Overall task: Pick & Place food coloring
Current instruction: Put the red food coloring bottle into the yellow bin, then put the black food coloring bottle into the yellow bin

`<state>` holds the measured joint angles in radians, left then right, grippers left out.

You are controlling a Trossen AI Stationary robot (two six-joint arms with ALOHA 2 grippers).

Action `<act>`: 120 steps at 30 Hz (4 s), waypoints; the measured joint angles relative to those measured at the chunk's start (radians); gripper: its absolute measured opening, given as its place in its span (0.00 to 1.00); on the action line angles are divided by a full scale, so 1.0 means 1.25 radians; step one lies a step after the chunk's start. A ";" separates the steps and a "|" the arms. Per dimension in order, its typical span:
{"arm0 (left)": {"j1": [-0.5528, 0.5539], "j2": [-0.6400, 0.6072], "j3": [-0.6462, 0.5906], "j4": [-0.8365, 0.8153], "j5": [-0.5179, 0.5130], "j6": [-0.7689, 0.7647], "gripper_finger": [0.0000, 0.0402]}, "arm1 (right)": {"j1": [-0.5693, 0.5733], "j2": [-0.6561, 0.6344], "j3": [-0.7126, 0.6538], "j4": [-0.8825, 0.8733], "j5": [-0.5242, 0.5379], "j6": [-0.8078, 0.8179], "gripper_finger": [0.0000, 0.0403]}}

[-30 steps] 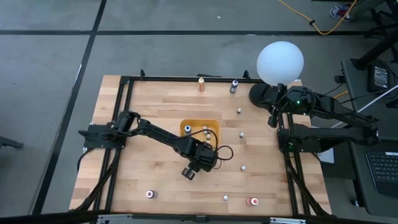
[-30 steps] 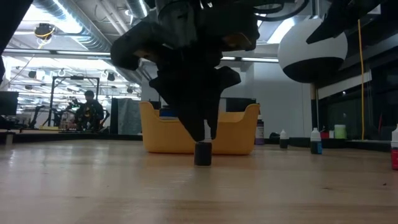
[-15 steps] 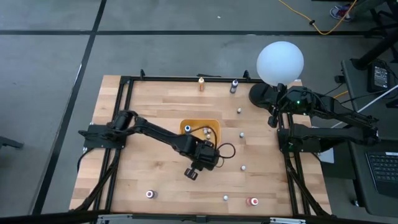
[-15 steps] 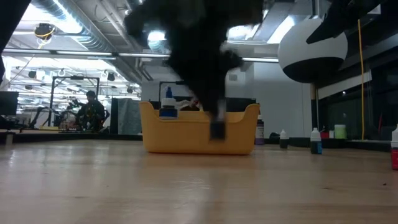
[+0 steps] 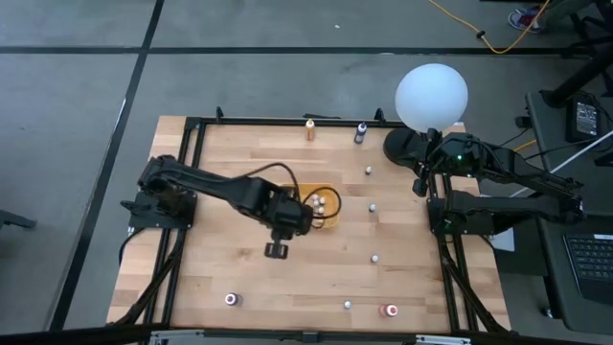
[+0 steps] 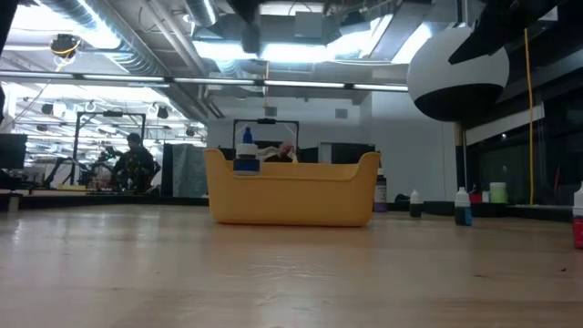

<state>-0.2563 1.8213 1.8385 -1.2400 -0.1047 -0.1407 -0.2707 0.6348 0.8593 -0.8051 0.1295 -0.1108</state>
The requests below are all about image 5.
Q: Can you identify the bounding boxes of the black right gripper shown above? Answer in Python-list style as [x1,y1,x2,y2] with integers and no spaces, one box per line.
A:
[400,126,447,198]

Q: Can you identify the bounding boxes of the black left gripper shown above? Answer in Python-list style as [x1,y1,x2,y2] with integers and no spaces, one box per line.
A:
[264,200,315,261]

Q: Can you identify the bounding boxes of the white globe table lamp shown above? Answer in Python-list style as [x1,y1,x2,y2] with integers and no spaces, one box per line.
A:
[382,62,469,168]

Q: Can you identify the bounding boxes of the yellow plastic tray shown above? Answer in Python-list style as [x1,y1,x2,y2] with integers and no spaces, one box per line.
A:
[280,182,342,230]

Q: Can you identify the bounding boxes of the white paper sheet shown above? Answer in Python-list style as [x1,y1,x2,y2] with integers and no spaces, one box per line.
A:
[488,228,516,254]

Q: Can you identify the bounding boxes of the dark grey side table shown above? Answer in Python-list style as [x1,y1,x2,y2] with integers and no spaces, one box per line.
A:
[525,89,613,217]

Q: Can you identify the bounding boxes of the white rod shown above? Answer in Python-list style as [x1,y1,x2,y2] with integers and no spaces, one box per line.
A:
[510,128,613,197]

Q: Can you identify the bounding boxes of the black power brick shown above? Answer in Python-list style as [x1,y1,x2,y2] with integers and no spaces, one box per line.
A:
[566,93,603,144]

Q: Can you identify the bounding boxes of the black chair base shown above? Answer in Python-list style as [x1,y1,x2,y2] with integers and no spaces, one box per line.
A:
[543,0,613,109]

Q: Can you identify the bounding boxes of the dark grey laptop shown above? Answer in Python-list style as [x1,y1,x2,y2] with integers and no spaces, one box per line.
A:
[535,210,613,336]

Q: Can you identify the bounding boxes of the person's leg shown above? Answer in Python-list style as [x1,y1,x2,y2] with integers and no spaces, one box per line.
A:
[543,0,602,23]

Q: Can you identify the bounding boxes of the grey chair leg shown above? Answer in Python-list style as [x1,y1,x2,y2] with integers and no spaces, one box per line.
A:
[0,209,38,232]

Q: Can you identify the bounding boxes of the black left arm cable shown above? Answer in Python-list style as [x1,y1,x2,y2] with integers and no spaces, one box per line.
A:
[241,162,343,230]

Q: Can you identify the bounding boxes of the black aluminium table frame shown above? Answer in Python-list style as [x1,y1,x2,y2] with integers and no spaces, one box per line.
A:
[105,105,512,345]

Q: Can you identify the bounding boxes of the yellow extension cord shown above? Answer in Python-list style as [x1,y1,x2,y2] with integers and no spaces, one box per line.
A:
[427,0,553,55]

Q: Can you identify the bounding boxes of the black floor power cable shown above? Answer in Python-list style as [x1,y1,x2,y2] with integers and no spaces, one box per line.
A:
[117,227,141,265]

